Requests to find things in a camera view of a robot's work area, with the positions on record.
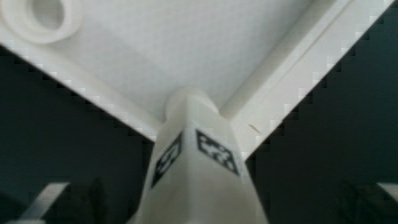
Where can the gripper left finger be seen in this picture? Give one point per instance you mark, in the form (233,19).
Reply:
(69,204)

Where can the white desk top tray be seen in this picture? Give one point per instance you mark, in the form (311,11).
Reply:
(126,49)

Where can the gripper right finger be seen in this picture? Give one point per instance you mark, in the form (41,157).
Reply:
(366,204)

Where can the white desk leg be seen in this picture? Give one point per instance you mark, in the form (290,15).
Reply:
(197,189)

